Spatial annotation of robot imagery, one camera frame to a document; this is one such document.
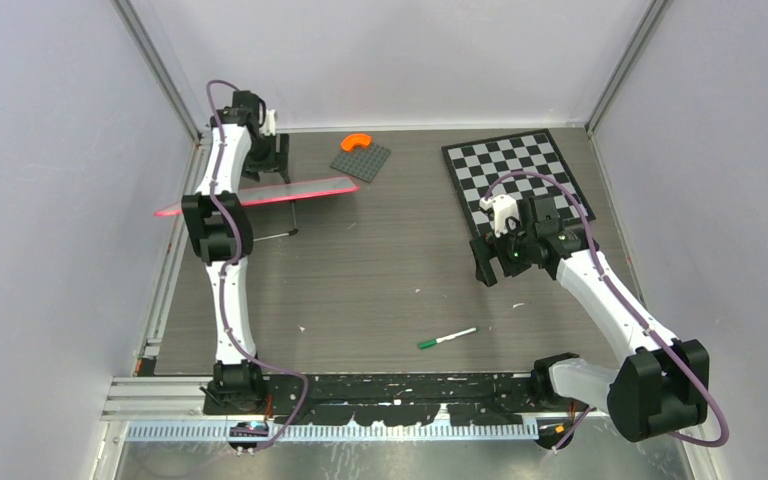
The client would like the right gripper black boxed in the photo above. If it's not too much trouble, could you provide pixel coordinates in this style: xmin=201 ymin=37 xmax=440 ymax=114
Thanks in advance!
xmin=470 ymin=217 xmax=536 ymax=287

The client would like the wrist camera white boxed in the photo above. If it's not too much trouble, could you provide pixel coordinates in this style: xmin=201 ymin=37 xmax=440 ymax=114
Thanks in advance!
xmin=260 ymin=109 xmax=277 ymax=137
xmin=479 ymin=194 xmax=520 ymax=238

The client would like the grey studded baseplate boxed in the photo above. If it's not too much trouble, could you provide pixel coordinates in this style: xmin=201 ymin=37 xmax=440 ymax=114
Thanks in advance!
xmin=330 ymin=143 xmax=391 ymax=183

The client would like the aluminium slotted rail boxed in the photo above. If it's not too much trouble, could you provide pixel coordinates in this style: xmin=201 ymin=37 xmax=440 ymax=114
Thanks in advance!
xmin=124 ymin=419 xmax=539 ymax=443

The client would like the green whiteboard marker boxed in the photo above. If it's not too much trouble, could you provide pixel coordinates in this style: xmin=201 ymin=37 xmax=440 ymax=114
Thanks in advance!
xmin=417 ymin=327 xmax=480 ymax=350

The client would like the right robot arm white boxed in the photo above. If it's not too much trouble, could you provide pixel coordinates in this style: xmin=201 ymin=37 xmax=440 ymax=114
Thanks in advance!
xmin=470 ymin=195 xmax=710 ymax=442

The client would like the orange curved piece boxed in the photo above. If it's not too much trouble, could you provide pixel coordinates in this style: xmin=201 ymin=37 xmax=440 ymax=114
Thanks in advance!
xmin=340 ymin=133 xmax=372 ymax=153

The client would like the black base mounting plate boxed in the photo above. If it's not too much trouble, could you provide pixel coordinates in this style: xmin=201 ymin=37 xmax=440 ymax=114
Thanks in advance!
xmin=200 ymin=373 xmax=586 ymax=427

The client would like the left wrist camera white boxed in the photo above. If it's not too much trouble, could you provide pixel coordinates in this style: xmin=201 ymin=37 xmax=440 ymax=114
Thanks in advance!
xmin=260 ymin=109 xmax=277 ymax=137

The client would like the whiteboard with pink frame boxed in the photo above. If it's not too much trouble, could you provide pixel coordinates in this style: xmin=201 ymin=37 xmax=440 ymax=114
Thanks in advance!
xmin=153 ymin=176 xmax=359 ymax=219

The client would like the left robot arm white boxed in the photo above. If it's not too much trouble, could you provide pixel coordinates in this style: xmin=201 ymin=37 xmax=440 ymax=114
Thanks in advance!
xmin=182 ymin=90 xmax=290 ymax=414

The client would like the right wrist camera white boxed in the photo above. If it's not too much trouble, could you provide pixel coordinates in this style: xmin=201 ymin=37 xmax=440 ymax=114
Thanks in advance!
xmin=479 ymin=194 xmax=520 ymax=238

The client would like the black white chessboard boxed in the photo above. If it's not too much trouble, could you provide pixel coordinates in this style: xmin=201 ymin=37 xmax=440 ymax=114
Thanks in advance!
xmin=441 ymin=129 xmax=596 ymax=236

